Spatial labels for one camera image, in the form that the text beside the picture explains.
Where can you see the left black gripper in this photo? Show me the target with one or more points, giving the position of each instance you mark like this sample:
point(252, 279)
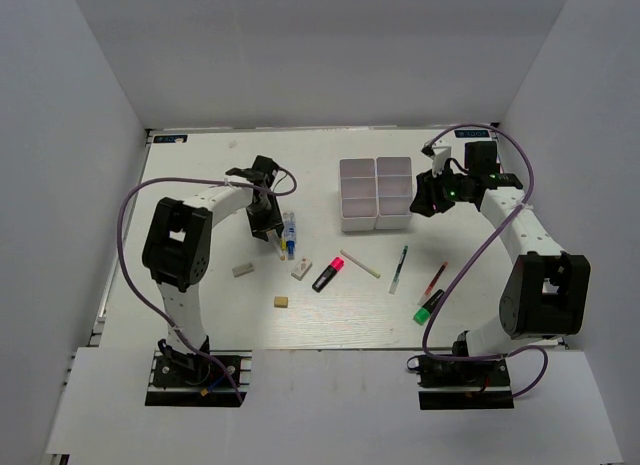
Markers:
point(274, 221)

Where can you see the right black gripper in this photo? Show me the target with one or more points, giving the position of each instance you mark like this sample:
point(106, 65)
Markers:
point(428, 194)

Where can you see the yellow capped white marker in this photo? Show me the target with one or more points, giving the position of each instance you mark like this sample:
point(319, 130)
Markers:
point(276, 242)

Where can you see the clear blue pen pack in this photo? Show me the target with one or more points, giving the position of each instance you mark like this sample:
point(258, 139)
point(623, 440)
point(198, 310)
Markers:
point(289, 234)

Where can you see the white chalk stick marker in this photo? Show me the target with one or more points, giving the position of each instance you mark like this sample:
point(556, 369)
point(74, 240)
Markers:
point(360, 264)

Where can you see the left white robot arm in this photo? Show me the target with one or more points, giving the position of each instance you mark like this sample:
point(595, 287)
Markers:
point(177, 252)

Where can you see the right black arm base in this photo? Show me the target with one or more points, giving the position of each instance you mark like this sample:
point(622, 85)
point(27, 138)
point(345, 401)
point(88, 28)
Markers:
point(458, 386)

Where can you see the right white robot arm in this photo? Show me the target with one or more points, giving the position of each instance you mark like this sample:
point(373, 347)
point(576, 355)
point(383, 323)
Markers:
point(545, 294)

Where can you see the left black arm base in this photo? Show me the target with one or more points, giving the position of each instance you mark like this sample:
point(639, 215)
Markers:
point(172, 386)

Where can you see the right white divided container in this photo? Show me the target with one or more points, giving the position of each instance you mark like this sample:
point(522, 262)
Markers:
point(394, 192)

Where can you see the white divided container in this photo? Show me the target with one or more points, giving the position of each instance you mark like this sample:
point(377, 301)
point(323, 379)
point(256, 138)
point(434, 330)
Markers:
point(394, 192)
point(358, 196)

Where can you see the grey white eraser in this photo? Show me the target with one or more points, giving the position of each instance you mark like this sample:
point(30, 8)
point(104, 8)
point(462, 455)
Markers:
point(241, 270)

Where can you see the white boxed eraser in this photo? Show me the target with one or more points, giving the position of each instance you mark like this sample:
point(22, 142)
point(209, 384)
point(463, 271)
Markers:
point(301, 268)

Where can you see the left white divided container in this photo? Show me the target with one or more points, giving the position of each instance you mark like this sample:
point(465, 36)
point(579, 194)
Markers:
point(358, 196)

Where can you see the red gel pen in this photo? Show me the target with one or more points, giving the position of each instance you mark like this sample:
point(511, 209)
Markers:
point(428, 291)

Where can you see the tan eraser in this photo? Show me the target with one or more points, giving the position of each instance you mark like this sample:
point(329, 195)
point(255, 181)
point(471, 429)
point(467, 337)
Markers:
point(281, 302)

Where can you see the right blue table label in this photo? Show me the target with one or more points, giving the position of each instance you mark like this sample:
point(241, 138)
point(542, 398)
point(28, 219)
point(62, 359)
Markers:
point(471, 133)

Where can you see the blue table label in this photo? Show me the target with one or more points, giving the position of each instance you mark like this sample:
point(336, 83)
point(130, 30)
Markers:
point(471, 133)
point(170, 139)

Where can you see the pink black highlighter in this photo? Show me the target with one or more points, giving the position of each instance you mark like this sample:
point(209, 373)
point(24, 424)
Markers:
point(328, 274)

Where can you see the green gel pen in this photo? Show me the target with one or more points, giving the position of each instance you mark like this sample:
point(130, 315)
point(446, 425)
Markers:
point(397, 273)

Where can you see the green black highlighter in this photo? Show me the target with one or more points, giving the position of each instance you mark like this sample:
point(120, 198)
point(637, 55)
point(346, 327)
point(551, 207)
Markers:
point(427, 305)

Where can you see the left blue table label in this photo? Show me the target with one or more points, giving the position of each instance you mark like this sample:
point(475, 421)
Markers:
point(170, 139)

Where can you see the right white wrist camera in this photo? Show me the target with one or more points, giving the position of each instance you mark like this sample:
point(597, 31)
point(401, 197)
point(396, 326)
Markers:
point(439, 154)

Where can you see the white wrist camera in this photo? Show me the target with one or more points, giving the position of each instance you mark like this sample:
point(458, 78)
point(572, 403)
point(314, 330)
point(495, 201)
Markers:
point(439, 154)
point(268, 169)

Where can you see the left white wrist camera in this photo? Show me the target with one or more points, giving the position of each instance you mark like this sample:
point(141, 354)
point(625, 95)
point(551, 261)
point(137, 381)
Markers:
point(268, 169)

